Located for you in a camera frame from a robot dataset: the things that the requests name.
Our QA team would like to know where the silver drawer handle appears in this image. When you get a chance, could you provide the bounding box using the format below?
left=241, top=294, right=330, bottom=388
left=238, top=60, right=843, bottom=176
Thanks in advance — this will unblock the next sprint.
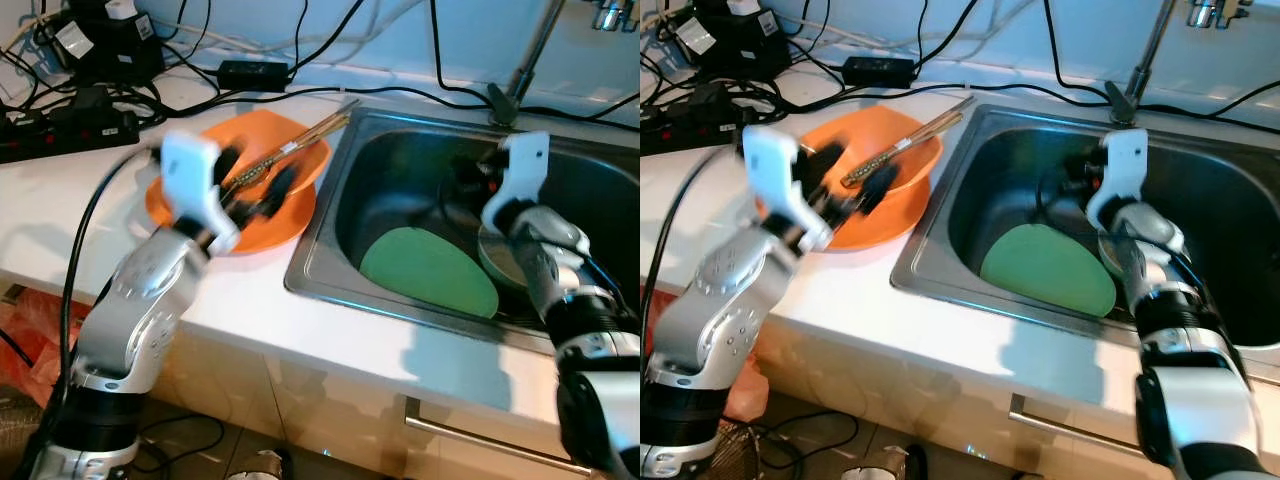
left=403, top=396, right=593, bottom=477
left=1008, top=392, right=1143, bottom=459

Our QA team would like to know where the orange bowl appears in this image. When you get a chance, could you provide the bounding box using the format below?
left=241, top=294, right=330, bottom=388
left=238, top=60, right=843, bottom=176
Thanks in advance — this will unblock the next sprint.
left=195, top=108, right=333, bottom=216
left=800, top=105, right=943, bottom=211

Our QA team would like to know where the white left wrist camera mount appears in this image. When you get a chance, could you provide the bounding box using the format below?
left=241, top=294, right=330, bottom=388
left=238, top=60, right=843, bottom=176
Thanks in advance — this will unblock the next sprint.
left=158, top=130, right=243, bottom=256
left=741, top=125, right=833, bottom=253

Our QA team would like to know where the chrome wall tap fitting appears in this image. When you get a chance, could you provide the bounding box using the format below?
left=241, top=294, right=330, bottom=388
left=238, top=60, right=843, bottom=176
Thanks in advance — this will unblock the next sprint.
left=1186, top=0, right=1253, bottom=30
left=592, top=0, right=639, bottom=32

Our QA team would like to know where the black box with white labels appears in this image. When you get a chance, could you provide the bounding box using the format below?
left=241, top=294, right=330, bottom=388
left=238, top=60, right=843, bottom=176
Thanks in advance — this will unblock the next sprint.
left=45, top=0, right=168, bottom=89
left=673, top=0, right=798, bottom=83

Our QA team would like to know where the black power adapter brick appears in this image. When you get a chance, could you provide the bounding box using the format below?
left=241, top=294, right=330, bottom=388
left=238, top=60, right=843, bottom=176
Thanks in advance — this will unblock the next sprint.
left=217, top=60, right=292, bottom=94
left=841, top=55, right=918, bottom=90

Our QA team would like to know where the chrome faucet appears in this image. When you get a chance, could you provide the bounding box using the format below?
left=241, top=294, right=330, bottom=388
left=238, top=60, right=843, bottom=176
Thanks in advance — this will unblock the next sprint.
left=486, top=0, right=571, bottom=128
left=1104, top=0, right=1181, bottom=128

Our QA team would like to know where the wire fan guard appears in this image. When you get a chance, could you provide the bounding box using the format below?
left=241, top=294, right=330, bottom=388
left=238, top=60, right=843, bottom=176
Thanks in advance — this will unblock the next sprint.
left=698, top=418, right=763, bottom=480

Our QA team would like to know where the green plate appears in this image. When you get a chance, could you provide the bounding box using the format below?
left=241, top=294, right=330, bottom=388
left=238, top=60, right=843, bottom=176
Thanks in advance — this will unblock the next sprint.
left=979, top=221, right=1120, bottom=318
left=359, top=226, right=502, bottom=320

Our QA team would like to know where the white kitchen base cabinet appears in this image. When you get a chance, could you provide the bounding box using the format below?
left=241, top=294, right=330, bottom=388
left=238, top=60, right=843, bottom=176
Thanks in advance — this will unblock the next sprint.
left=150, top=330, right=601, bottom=480
left=755, top=320, right=1161, bottom=480

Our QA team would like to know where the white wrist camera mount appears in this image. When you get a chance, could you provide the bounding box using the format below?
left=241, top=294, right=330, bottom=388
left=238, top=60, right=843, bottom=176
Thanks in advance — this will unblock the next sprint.
left=1086, top=127, right=1151, bottom=227
left=158, top=130, right=243, bottom=256
left=482, top=131, right=552, bottom=233
left=741, top=125, right=833, bottom=253

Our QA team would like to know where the black power strip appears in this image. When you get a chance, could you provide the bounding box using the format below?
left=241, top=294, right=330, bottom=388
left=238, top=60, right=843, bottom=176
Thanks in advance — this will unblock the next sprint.
left=640, top=98, right=748, bottom=153
left=0, top=105, right=141, bottom=166

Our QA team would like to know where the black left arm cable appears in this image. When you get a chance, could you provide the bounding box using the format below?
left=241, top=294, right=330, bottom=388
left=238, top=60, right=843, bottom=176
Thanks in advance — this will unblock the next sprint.
left=642, top=143, right=749, bottom=341
left=50, top=148, right=166, bottom=471

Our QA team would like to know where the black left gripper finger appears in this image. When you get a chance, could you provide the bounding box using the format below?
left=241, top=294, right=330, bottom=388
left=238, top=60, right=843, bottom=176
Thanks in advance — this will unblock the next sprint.
left=212, top=145, right=244, bottom=189
left=252, top=165, right=301, bottom=221
left=808, top=143, right=847, bottom=188
left=850, top=163, right=898, bottom=219

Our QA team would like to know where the stainless steel sink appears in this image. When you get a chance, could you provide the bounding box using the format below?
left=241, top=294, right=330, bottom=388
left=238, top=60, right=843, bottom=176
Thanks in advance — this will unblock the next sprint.
left=284, top=105, right=641, bottom=353
left=890, top=102, right=1280, bottom=359

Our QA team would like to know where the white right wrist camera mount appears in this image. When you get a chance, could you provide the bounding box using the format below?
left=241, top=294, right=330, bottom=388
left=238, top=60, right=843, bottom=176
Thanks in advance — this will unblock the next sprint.
left=482, top=131, right=552, bottom=233
left=1086, top=127, right=1151, bottom=227

